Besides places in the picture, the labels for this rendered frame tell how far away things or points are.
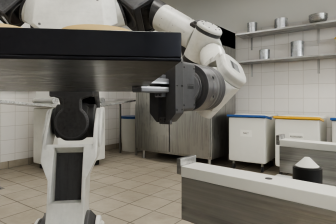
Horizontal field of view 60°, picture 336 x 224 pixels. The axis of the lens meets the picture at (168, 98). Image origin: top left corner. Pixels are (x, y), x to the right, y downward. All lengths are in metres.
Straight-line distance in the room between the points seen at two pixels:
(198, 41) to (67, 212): 0.60
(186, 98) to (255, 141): 3.63
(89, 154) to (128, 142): 4.67
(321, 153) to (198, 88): 0.24
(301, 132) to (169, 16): 3.18
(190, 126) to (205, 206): 3.91
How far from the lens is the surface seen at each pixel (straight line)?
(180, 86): 0.48
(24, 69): 0.21
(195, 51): 0.84
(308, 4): 4.76
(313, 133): 3.91
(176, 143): 4.40
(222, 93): 0.57
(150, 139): 4.70
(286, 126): 3.96
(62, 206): 0.91
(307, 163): 0.38
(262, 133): 4.07
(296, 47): 4.40
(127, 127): 5.52
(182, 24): 0.90
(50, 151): 0.93
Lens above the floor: 0.97
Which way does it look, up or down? level
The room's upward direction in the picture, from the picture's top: straight up
